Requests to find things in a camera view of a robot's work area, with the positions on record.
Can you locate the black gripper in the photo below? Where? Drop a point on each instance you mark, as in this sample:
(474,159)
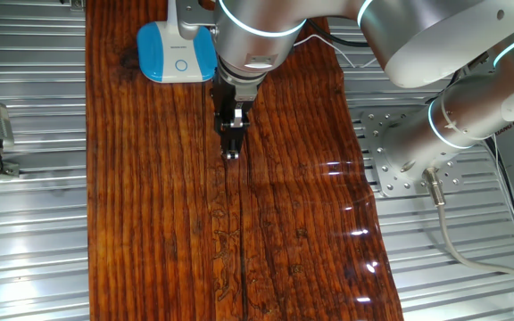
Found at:
(226,102)

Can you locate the blue and white desk lamp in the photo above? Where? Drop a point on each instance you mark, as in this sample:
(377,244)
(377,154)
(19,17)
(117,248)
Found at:
(168,53)

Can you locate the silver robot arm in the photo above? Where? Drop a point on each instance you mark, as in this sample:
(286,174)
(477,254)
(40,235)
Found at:
(417,44)

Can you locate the wood grain table mat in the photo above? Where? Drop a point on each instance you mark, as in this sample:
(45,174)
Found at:
(159,200)

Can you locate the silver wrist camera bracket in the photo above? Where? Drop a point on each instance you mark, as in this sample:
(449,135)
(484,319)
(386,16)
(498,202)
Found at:
(190,22)

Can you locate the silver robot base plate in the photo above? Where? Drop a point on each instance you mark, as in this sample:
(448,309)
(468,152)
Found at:
(373,134)

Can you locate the small metal bracket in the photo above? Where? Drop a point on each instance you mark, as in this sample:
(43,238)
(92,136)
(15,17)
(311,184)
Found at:
(76,4)

